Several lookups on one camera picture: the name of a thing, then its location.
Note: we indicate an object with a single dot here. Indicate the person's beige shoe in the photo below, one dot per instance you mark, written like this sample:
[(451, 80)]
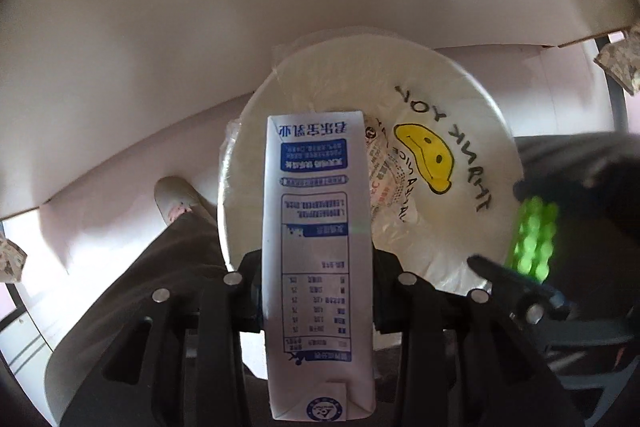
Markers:
[(180, 197)]

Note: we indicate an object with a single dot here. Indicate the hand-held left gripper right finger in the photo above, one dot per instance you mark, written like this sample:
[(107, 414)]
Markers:
[(387, 302)]

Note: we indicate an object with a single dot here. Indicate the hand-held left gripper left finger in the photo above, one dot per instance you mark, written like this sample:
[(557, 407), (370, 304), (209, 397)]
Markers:
[(250, 297)]

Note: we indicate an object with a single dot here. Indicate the white and blue milk carton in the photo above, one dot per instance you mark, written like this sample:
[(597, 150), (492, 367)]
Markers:
[(315, 257)]

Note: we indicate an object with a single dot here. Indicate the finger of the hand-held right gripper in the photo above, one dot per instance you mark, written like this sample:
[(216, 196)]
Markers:
[(500, 272), (535, 189)]

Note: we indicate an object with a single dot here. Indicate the person's brown trouser leg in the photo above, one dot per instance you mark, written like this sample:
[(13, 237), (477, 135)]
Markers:
[(150, 257)]

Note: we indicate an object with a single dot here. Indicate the white smiley face plastic bag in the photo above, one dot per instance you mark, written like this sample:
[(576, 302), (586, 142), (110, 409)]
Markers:
[(235, 247)]

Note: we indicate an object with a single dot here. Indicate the green plastic toy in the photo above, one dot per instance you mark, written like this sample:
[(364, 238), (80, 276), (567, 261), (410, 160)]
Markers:
[(532, 237)]

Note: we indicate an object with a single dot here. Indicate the crumpled printed wrapper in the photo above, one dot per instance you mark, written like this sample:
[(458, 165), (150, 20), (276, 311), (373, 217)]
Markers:
[(382, 167)]

